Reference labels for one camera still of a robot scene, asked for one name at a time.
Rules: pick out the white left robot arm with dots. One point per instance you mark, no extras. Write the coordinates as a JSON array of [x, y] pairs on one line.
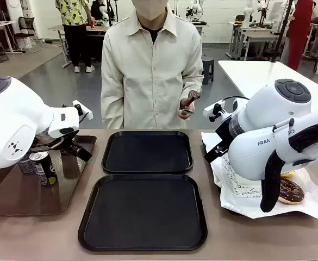
[[17, 114]]

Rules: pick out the person in cream shirt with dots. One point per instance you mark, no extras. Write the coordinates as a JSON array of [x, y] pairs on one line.
[[148, 68]]

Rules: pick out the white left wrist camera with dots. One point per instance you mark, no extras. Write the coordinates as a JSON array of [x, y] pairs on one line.
[[84, 110]]

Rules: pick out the person's left hand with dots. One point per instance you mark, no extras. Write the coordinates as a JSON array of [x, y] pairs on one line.
[[186, 110]]

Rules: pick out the white paper sheet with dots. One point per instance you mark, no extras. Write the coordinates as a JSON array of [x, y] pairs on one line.
[[316, 198]]

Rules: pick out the dark plastic stool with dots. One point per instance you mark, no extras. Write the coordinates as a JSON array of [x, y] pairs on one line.
[[208, 70]]

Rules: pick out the chocolate glazed donut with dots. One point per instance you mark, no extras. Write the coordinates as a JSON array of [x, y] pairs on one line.
[[293, 193]]

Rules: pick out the small black square tray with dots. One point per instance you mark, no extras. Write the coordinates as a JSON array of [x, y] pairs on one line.
[[148, 152]]

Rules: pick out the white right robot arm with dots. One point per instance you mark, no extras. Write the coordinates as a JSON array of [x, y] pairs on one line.
[[256, 108]]

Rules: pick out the large black square tray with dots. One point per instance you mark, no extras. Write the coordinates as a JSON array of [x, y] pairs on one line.
[[142, 212]]

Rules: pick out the person in yellow shirt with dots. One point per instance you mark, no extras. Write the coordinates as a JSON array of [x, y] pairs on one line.
[[74, 27]]

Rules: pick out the beige face mask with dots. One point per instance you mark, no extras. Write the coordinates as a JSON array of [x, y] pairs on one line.
[[149, 9]]

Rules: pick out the person's left forearm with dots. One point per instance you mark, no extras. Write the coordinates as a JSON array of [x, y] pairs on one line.
[[195, 81]]

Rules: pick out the black stand pole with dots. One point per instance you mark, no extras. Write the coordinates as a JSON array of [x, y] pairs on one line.
[[281, 32]]

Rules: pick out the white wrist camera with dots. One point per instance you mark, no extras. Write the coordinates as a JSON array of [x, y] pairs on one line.
[[213, 108], [84, 110]]

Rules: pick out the yellow donut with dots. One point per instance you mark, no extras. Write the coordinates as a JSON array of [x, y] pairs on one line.
[[287, 174]]

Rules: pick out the brown plastic tray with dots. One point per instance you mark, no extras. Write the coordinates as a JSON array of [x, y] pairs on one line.
[[39, 195]]

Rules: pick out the white side table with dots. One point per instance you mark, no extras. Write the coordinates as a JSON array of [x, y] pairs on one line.
[[256, 79]]

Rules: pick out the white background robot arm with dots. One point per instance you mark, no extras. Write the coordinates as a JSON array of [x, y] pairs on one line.
[[248, 13]]

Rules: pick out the black tray under paper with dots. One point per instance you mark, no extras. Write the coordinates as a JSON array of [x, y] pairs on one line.
[[233, 209]]

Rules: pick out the black office chair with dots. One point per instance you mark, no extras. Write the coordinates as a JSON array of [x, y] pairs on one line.
[[28, 32]]

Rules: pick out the grey background table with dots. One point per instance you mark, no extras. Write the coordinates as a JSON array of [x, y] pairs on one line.
[[61, 30]]

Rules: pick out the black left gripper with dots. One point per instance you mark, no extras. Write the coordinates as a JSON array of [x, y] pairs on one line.
[[69, 143]]

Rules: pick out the black drink can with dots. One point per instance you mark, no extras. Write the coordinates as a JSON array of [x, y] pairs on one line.
[[44, 168], [25, 164]]

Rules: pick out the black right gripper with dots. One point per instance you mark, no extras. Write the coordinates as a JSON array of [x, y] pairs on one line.
[[223, 130]]

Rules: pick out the metal serving tongs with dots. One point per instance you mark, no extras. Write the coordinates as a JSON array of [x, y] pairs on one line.
[[194, 95]]

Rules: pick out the person in red apron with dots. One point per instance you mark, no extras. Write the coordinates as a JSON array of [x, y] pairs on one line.
[[300, 32]]

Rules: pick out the white background work table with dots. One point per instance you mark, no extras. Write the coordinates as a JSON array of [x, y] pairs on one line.
[[254, 35]]

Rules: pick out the person's right forearm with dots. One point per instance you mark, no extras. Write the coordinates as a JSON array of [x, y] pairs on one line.
[[111, 106]]

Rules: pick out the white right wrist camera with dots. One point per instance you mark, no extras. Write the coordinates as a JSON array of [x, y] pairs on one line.
[[213, 108]]

